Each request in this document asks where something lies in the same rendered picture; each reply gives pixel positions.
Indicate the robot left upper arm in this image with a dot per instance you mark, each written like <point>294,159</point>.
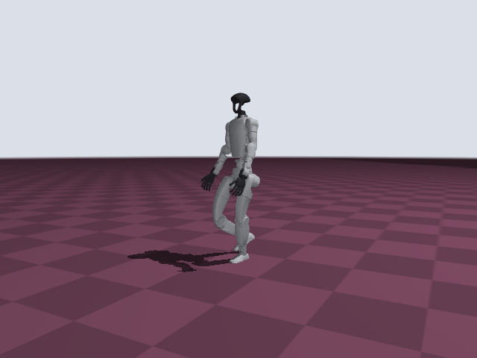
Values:
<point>251,125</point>

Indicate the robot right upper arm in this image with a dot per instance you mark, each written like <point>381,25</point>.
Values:
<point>225,149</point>

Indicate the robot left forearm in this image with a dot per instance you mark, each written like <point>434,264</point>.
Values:
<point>249,156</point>

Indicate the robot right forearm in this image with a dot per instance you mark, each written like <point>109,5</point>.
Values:
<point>220,162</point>

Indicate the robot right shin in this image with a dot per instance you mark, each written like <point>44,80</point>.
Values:
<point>229,228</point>

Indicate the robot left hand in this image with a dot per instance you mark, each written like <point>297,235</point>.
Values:
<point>239,184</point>

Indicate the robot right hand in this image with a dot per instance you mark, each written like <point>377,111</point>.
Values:
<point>208,180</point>

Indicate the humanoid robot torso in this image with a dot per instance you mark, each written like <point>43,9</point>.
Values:
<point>238,141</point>

